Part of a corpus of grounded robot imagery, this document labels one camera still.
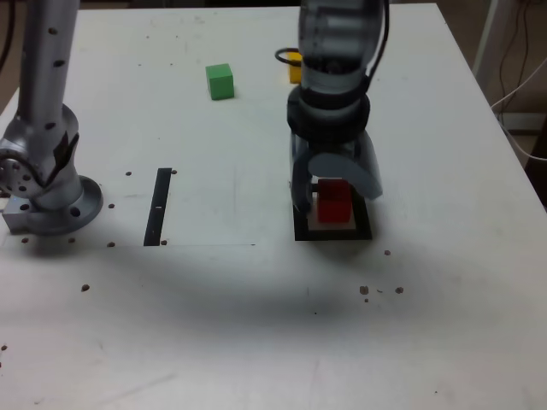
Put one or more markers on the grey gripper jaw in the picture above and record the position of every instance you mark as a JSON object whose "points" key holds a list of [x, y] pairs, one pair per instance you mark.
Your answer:
{"points": [[300, 179], [367, 175]]}

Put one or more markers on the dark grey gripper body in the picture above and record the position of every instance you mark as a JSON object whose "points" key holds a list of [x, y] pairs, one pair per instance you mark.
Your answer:
{"points": [[331, 145]]}

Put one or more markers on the red cube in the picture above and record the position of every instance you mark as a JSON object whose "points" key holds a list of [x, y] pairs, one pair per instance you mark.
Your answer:
{"points": [[333, 205]]}

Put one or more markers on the yellow cube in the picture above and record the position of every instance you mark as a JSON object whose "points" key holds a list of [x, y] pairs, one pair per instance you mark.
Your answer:
{"points": [[295, 74]]}

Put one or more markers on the green cube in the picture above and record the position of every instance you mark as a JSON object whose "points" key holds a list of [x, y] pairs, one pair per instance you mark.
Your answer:
{"points": [[220, 83]]}

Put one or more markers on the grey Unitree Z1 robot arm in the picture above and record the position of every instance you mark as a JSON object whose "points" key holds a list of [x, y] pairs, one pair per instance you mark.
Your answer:
{"points": [[47, 64]]}

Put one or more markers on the black tape square outline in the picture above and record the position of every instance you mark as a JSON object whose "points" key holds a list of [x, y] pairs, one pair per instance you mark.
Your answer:
{"points": [[333, 236]]}

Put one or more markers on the black tape strip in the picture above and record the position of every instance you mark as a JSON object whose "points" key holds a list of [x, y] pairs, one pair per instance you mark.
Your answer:
{"points": [[156, 213]]}

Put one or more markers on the white post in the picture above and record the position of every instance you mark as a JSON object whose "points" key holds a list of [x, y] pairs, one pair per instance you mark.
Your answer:
{"points": [[487, 42]]}

